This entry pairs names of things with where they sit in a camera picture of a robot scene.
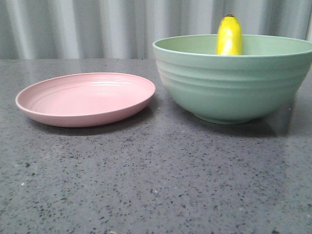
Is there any yellow banana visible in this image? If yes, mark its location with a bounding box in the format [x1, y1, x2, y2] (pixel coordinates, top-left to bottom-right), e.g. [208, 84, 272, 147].
[215, 14, 242, 55]

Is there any pink ribbed plate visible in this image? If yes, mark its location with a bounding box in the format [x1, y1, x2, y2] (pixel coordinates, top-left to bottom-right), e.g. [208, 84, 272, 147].
[16, 73, 156, 127]

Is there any green ribbed bowl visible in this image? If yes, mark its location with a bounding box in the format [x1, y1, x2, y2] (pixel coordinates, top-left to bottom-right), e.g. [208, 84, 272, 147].
[153, 35, 312, 124]

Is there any grey curtain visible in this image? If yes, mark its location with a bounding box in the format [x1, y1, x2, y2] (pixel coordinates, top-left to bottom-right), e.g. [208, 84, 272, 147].
[0, 0, 312, 59]

